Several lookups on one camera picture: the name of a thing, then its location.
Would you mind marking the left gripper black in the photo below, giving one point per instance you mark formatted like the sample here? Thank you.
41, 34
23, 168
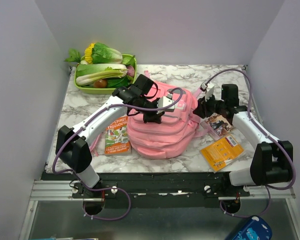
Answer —
154, 117

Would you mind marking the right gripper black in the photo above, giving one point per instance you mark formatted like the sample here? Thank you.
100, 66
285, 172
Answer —
202, 105

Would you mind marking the illustrated picture book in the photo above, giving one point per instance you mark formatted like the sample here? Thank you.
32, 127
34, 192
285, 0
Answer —
217, 126

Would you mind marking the pink student backpack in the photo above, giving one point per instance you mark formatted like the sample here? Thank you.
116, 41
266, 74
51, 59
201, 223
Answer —
172, 136

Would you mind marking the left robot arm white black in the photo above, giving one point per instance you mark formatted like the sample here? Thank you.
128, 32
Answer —
73, 143

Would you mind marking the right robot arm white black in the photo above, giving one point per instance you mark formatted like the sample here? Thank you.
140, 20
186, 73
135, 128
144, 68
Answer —
272, 161

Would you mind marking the orange treehouse book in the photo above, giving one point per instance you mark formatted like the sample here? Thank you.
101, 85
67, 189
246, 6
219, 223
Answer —
116, 138

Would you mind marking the orange yellow booklet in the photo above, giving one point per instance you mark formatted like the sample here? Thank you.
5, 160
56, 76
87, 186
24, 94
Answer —
222, 153

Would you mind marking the purple toy vegetable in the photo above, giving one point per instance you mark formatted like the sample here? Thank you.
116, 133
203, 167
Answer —
130, 71

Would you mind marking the brown toy mushroom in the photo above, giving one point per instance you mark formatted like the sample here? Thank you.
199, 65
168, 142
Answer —
100, 84

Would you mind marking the pink pencil case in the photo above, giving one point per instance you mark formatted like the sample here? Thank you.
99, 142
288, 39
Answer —
94, 146

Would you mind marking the green plastic tray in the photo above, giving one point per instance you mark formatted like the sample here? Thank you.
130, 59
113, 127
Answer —
112, 83

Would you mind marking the upper toy cabbage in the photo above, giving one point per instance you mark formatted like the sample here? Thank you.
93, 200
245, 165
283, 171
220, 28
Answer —
103, 54

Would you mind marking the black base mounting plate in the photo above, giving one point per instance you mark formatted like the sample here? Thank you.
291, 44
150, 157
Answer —
156, 190

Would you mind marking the yellow artificial flower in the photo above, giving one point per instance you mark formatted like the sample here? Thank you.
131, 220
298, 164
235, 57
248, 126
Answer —
88, 53

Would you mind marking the green artificial leaf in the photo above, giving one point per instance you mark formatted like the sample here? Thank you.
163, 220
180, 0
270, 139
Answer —
74, 56

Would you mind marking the blue pencil case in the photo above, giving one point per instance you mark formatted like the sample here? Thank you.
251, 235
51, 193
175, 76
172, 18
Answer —
254, 228

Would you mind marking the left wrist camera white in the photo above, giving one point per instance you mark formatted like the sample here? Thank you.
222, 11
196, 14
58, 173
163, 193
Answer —
164, 102

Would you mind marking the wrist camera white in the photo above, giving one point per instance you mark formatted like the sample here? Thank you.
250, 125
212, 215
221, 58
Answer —
208, 90
164, 102

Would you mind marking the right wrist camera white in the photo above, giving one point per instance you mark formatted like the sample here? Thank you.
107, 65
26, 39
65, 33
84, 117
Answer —
208, 90

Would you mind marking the aluminium rail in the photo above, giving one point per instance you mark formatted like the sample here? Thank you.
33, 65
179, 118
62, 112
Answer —
50, 191

